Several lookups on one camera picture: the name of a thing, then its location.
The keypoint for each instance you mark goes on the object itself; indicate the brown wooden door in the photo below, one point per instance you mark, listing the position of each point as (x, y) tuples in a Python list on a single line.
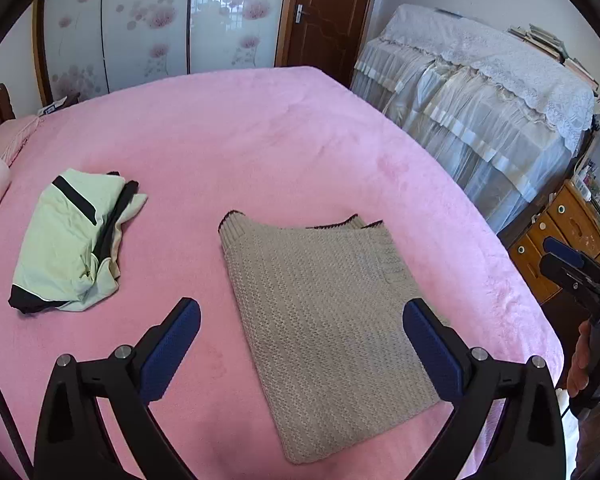
[(328, 37)]

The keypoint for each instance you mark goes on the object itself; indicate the lace covered furniture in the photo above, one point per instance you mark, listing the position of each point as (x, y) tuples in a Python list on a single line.
[(500, 117)]

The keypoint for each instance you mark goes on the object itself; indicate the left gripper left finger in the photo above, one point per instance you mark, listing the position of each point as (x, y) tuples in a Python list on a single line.
[(72, 441)]

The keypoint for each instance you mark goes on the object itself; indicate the stack of books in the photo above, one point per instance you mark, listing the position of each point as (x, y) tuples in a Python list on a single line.
[(554, 47)]

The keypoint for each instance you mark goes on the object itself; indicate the light green black garment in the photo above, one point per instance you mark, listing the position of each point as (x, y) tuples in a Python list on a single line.
[(69, 256)]

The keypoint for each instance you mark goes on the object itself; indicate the silver door handle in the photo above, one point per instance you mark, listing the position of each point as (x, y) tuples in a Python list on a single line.
[(299, 13)]

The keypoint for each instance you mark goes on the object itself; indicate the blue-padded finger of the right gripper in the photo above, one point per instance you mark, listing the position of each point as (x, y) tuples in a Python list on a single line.
[(573, 271)]

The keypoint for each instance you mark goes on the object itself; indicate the pink pillow by headboard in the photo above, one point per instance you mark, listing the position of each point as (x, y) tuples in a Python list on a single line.
[(14, 134)]

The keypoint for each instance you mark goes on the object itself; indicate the person's right hand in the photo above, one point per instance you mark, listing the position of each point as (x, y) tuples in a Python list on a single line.
[(577, 378)]

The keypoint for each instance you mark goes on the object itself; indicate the floral sliding wardrobe doors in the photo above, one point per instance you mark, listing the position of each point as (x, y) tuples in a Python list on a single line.
[(89, 48)]

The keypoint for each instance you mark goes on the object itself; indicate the beige knitted sweater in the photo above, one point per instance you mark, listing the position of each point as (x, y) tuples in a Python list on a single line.
[(322, 313)]

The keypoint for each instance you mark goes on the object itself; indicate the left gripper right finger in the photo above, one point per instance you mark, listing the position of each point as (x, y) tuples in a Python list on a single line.
[(528, 441)]

